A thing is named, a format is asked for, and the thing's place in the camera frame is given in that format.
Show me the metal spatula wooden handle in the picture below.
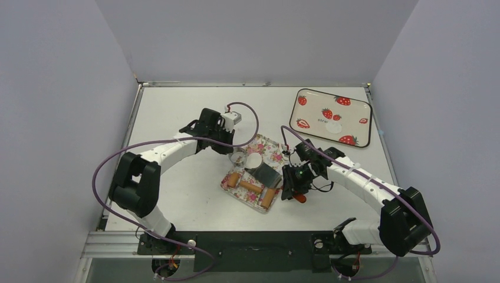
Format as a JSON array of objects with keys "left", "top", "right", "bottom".
[{"left": 245, "top": 163, "right": 307, "bottom": 203}]

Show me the floral pattern tray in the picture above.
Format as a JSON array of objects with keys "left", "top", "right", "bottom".
[{"left": 221, "top": 134, "right": 289, "bottom": 213}]

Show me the white dough piece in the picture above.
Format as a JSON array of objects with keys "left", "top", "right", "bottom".
[{"left": 244, "top": 152, "right": 262, "bottom": 169}]

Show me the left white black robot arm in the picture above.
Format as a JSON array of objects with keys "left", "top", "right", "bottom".
[{"left": 109, "top": 108, "right": 242, "bottom": 254}]

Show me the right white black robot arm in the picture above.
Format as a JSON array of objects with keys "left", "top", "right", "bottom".
[{"left": 281, "top": 139, "right": 433, "bottom": 257}]

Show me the flat round dumpling wrapper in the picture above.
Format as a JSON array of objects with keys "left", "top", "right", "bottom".
[{"left": 325, "top": 121, "right": 342, "bottom": 134}]

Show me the strawberry pattern tray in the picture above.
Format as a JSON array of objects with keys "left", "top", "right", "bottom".
[{"left": 289, "top": 88, "right": 373, "bottom": 148}]

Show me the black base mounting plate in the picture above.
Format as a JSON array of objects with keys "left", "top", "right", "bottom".
[{"left": 137, "top": 231, "right": 372, "bottom": 272}]

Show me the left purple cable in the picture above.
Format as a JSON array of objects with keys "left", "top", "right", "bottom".
[{"left": 91, "top": 101, "right": 260, "bottom": 283}]

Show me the purple cable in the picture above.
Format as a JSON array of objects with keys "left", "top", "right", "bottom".
[
  {"left": 280, "top": 124, "right": 442, "bottom": 282},
  {"left": 91, "top": 101, "right": 260, "bottom": 283}
]

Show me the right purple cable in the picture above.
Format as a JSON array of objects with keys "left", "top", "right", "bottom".
[{"left": 280, "top": 124, "right": 442, "bottom": 282}]

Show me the aluminium front rail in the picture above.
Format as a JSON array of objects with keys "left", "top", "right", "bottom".
[{"left": 81, "top": 230, "right": 433, "bottom": 259}]

